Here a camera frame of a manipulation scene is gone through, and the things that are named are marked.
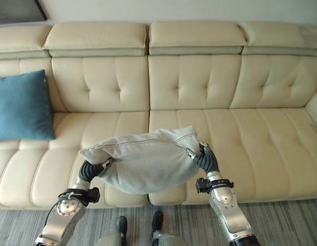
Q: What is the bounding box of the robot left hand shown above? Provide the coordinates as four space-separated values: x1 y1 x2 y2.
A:
76 157 114 190

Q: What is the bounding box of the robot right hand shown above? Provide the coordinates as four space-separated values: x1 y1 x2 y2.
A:
186 140 223 181

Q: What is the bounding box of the light grey cushion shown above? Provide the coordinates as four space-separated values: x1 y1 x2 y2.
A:
78 126 202 195

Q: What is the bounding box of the cream leather sofa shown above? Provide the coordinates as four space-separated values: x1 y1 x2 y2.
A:
0 21 317 209

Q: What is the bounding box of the robot left leg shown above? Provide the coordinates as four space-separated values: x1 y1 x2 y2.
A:
96 216 128 246

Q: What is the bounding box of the robot leg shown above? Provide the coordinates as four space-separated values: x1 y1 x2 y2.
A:
96 216 128 246
151 211 187 246

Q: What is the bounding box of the robot right leg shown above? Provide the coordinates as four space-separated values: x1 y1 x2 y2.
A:
151 211 187 246

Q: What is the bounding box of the blue cushion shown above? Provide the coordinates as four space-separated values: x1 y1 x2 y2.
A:
0 69 56 142

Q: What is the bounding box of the dark framed picture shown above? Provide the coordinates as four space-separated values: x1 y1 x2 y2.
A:
0 0 48 26

